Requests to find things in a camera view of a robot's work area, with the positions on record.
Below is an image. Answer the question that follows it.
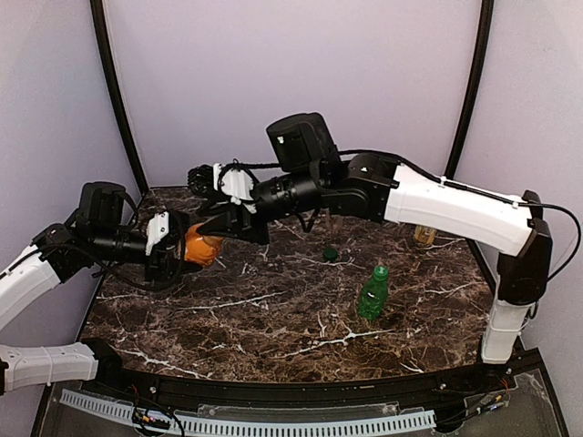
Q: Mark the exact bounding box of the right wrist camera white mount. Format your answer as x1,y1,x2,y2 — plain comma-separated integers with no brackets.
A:
187,162,256,205

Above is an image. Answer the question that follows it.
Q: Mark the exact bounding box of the beige label tea bottle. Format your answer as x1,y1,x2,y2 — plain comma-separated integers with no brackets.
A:
414,225,437,246

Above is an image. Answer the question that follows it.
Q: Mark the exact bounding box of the black front table rail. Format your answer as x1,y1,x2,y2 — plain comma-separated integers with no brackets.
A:
81,349,543,412

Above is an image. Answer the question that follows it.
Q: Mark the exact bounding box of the orange juice bottle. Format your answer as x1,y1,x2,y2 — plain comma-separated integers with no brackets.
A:
184,223,224,268

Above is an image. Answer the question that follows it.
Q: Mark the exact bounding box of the black right frame post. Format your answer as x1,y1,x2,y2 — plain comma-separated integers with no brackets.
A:
445,0,495,178

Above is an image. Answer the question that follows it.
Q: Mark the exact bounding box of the black left frame post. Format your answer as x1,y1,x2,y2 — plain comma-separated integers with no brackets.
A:
89,0,149,195

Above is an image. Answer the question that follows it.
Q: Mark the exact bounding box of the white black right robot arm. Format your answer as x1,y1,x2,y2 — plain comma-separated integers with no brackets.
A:
188,112,553,365

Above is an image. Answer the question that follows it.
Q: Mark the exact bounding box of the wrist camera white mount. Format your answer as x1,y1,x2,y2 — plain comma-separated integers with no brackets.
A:
145,211,169,257
187,162,256,205

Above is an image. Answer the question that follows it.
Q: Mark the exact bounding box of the white slotted cable duct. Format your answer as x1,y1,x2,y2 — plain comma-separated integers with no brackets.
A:
59,389,436,436

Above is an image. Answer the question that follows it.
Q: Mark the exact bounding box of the dark green bottle cap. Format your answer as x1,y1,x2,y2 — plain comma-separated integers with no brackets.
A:
322,247,339,262

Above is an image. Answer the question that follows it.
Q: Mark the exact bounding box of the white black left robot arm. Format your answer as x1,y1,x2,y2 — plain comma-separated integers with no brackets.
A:
1,181,190,392

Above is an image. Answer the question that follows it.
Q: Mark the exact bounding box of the brown drink bottle white label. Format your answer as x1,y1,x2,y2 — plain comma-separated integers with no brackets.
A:
325,211,344,234

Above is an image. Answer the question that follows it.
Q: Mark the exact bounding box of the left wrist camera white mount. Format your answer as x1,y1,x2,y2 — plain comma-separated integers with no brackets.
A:
145,211,169,257

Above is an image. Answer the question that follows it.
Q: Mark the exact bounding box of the green plastic soda bottle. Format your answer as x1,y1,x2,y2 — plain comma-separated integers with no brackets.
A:
358,265,389,320

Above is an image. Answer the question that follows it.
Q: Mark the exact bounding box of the black frame post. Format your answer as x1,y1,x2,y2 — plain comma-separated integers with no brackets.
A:
89,0,149,195
445,0,495,178

